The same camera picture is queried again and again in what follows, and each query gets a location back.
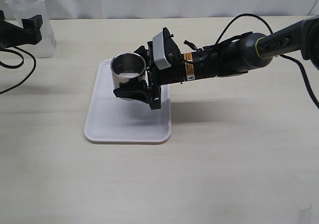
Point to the white plastic tray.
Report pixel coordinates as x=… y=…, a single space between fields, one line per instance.
x=113 y=120

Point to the stainless steel cup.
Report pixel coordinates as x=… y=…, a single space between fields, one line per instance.
x=127 y=67

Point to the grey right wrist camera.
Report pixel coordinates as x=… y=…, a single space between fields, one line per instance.
x=165 y=51

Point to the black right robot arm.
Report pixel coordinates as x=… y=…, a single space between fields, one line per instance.
x=245 y=52

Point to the clear plastic measuring jug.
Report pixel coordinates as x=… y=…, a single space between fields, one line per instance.
x=33 y=15

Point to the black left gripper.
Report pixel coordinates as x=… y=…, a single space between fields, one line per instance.
x=12 y=35

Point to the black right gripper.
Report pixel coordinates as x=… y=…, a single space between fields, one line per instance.
x=140 y=91

